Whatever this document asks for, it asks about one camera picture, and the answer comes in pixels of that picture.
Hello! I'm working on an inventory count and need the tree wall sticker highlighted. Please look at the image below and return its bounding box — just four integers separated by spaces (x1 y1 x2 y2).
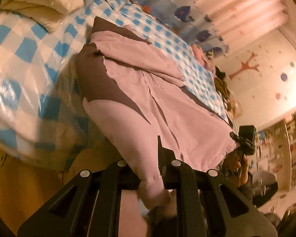
228 52 260 79

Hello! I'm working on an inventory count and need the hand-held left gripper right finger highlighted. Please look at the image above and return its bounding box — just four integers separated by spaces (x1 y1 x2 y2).
157 135 279 237

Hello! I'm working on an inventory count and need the person's right hand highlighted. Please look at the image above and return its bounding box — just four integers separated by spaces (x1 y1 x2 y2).
223 153 250 187

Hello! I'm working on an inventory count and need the cluttered storage shelf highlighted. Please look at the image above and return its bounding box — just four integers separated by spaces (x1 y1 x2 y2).
256 111 296 185

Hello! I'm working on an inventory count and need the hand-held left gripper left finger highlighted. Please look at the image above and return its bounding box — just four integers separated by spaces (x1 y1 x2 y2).
17 161 141 237

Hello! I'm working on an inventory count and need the pile of dark clothes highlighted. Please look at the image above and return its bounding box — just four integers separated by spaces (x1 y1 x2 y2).
213 67 237 111

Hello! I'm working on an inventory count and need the pink and brown jacket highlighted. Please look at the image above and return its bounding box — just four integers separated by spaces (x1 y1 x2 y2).
75 17 239 210

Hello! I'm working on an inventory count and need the person's right forearm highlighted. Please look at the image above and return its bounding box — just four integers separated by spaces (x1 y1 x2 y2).
238 178 255 201

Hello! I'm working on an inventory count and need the cream puffer jacket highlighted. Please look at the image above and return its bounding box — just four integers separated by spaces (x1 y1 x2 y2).
0 0 85 34

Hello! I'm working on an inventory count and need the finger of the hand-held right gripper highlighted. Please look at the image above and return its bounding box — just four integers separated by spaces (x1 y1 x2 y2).
230 132 242 144

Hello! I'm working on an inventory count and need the blue checkered plastic-covered bed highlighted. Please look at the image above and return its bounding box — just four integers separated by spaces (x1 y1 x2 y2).
0 0 234 171

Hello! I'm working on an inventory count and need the whale print curtain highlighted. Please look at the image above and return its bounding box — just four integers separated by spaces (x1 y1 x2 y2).
131 0 291 57

